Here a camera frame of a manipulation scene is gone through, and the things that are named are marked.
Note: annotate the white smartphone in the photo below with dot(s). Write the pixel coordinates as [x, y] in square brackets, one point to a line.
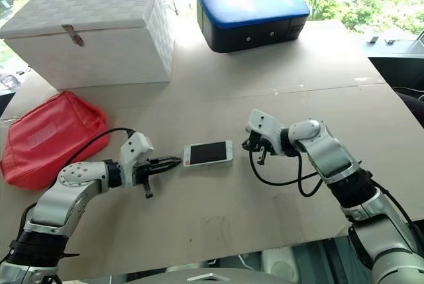
[208, 152]

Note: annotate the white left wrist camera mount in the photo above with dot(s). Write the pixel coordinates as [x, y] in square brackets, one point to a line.
[132, 148]

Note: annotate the black side table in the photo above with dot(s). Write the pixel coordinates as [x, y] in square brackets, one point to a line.
[397, 69]

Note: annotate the black bag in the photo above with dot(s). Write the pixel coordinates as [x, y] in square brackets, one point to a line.
[412, 105]

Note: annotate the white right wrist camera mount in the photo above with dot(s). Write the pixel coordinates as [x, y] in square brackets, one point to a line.
[265, 125]

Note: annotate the grey robot torso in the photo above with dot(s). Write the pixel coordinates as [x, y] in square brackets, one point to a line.
[208, 279]

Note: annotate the small dark clip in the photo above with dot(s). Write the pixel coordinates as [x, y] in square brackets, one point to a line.
[373, 40]
[390, 42]

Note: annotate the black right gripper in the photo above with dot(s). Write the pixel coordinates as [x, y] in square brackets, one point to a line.
[265, 146]

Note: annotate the brown cardboard sheet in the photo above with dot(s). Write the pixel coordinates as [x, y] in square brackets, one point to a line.
[215, 98]

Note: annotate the blue and black padded case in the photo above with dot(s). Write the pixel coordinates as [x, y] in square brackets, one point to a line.
[248, 2]

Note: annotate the clear plastic phone case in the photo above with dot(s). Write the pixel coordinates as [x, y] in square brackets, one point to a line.
[198, 165]

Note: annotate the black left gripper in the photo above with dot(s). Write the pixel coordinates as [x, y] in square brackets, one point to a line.
[144, 173]

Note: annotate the grey rounded housing under table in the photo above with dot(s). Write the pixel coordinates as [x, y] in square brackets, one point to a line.
[278, 264]

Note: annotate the white woven storage box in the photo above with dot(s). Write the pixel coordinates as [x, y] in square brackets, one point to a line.
[83, 49]

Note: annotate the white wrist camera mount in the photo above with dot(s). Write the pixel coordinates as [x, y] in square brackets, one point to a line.
[132, 148]
[265, 125]

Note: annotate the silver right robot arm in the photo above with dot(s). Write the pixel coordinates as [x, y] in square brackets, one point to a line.
[328, 151]

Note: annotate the red fabric pouch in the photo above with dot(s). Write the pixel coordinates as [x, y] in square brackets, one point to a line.
[49, 138]

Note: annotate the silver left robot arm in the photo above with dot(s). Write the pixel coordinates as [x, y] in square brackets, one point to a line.
[66, 198]

